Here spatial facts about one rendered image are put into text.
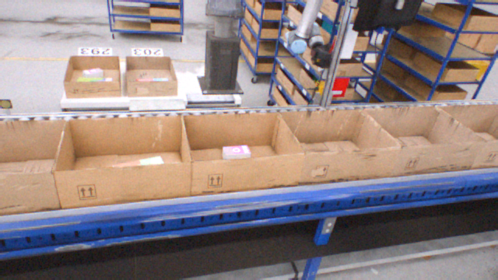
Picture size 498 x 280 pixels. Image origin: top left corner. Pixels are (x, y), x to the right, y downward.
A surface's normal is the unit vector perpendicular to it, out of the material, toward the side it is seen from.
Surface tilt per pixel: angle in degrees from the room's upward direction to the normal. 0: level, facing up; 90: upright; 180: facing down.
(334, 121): 90
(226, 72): 90
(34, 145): 90
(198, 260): 0
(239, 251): 0
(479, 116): 90
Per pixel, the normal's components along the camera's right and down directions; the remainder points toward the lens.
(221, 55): 0.25, 0.56
